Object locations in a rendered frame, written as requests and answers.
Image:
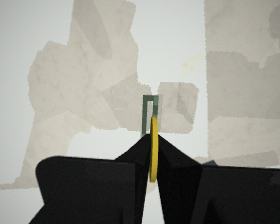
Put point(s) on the gold coin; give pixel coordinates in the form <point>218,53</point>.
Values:
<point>154,149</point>

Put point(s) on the grey box walls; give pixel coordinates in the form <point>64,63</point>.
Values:
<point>211,162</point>

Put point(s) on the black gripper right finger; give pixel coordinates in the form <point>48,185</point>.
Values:
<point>185,186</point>

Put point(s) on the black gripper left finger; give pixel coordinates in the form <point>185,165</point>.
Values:
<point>121,182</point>

